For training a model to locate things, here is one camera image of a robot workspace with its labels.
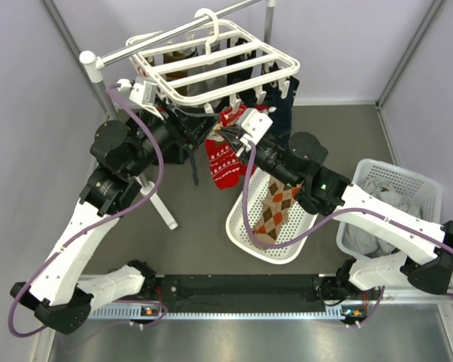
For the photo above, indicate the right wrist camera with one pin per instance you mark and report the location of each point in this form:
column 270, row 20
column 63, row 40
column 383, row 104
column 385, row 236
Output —
column 253, row 126

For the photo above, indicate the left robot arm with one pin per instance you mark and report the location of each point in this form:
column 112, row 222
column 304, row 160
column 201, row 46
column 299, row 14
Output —
column 123, row 150

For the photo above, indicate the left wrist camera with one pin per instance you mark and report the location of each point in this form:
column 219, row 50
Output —
column 143, row 91

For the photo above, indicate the white clip sock hanger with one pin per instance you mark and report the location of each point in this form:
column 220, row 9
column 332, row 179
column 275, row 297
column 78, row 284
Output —
column 207, row 49

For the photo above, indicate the white rack base foot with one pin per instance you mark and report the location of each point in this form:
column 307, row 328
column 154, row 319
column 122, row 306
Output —
column 163, row 211

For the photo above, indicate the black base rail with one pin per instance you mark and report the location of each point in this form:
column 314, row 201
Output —
column 239, row 293

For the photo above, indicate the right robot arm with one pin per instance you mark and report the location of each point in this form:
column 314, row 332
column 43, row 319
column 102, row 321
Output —
column 425, row 250

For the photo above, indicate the dark blue sock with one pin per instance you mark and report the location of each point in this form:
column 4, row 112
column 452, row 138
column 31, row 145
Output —
column 191, row 156

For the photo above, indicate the navy santa belt sock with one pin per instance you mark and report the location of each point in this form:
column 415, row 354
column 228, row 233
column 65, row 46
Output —
column 266, row 109

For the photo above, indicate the far silver rack pole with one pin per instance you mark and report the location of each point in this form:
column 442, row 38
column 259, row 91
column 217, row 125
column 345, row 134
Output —
column 268, row 24

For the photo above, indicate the argyle beige orange sock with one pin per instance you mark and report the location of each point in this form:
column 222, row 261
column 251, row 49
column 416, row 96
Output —
column 279, row 199

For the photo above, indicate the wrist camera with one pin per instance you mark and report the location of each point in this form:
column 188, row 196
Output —
column 143, row 91
column 253, row 126

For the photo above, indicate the white perforated oval basket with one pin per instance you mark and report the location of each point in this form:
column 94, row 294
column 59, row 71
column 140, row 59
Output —
column 299, row 221

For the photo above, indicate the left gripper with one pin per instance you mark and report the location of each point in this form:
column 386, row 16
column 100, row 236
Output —
column 187, row 128

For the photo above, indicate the white rectangular mesh basket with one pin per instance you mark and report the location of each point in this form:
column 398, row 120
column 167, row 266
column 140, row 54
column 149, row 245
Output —
column 418, row 188

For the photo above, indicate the olive striped sock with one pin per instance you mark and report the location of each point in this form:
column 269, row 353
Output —
column 171, row 58

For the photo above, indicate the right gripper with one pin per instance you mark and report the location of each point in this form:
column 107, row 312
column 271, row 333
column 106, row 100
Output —
column 232, row 136

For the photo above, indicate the silver horizontal rack bar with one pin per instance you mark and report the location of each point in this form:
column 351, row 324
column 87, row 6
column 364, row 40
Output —
column 205, row 17

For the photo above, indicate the red patterned christmas sock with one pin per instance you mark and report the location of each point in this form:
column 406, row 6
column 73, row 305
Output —
column 228, row 117

